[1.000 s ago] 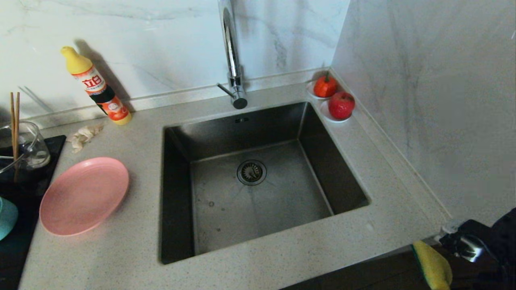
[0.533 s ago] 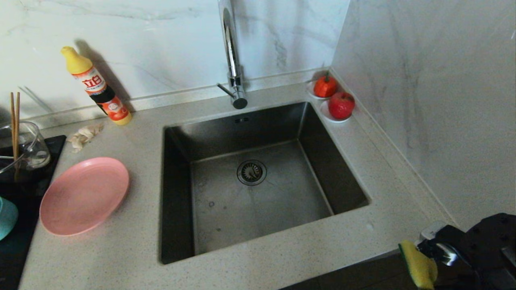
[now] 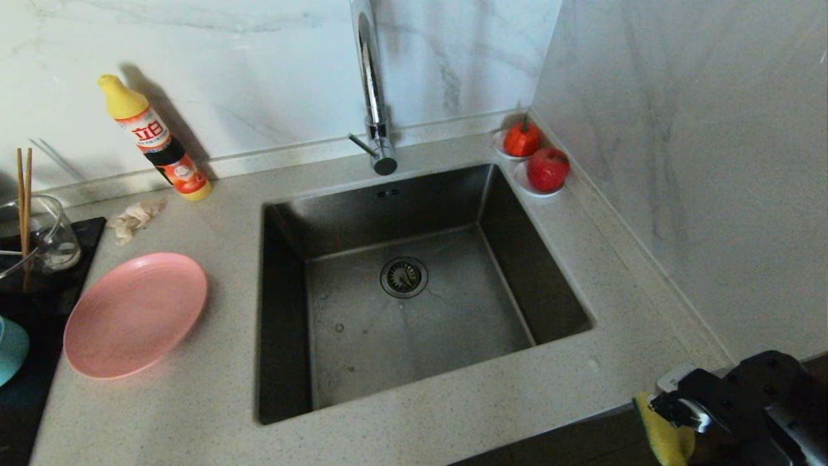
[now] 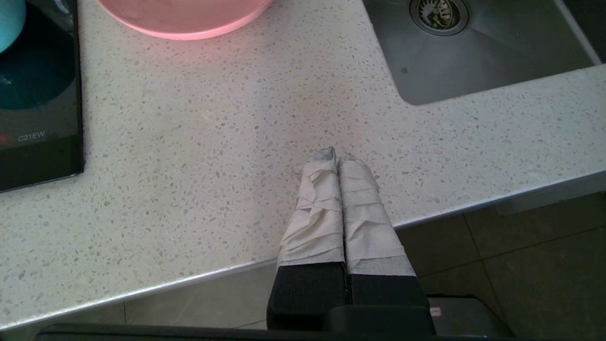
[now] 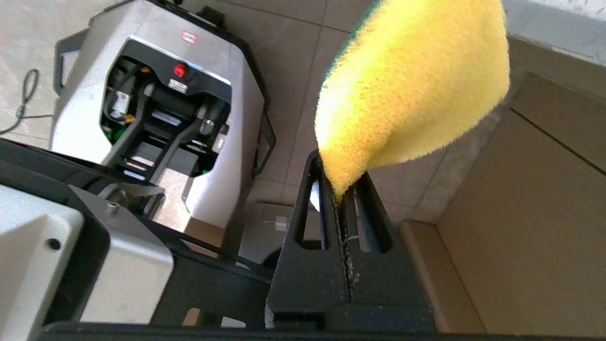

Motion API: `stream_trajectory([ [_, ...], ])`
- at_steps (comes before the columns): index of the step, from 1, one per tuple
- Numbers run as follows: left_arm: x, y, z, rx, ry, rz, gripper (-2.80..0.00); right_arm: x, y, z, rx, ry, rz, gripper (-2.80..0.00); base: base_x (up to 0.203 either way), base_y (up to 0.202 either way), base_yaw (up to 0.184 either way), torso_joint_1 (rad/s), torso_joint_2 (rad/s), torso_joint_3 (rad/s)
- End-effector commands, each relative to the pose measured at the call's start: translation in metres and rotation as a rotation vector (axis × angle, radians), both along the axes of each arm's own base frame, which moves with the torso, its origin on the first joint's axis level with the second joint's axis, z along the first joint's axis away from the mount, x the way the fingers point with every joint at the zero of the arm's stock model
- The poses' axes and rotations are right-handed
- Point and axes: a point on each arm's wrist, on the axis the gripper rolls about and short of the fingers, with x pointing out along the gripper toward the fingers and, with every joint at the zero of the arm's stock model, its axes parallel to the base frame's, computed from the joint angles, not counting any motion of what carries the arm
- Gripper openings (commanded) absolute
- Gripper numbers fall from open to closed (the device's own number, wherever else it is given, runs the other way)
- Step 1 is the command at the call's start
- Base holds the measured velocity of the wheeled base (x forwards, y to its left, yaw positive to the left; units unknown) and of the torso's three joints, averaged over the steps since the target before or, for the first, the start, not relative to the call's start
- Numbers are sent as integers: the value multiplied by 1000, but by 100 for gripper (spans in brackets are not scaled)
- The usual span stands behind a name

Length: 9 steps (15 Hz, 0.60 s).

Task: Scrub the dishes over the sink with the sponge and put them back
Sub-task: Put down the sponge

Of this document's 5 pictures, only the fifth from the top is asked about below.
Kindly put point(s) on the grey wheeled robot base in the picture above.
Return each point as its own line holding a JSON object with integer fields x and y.
{"x": 156, "y": 113}

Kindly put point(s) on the yellow green sponge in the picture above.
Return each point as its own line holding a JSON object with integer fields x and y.
{"x": 416, "y": 80}

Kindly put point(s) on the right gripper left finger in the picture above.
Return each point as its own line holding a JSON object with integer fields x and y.
{"x": 307, "y": 279}

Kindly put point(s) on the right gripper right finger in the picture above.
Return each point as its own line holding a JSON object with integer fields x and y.
{"x": 388, "y": 284}

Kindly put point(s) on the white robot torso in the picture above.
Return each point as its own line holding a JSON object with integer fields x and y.
{"x": 47, "y": 265}

